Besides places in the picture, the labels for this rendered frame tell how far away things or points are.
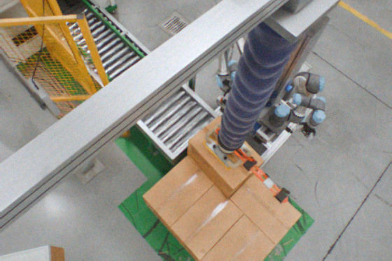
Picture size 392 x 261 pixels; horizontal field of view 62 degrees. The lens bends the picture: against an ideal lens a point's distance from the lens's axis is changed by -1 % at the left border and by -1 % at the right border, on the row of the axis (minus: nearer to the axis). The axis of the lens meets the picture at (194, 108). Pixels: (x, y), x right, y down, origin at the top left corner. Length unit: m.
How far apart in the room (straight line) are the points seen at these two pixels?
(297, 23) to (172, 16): 3.88
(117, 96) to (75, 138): 0.15
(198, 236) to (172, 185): 0.54
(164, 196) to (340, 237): 2.03
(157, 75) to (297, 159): 3.47
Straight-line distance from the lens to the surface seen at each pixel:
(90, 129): 0.86
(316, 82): 2.73
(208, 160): 3.02
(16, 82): 2.34
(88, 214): 3.99
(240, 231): 3.34
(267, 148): 3.93
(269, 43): 1.47
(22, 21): 2.48
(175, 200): 3.33
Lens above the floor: 3.82
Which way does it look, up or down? 64 degrees down
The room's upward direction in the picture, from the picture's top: 6 degrees clockwise
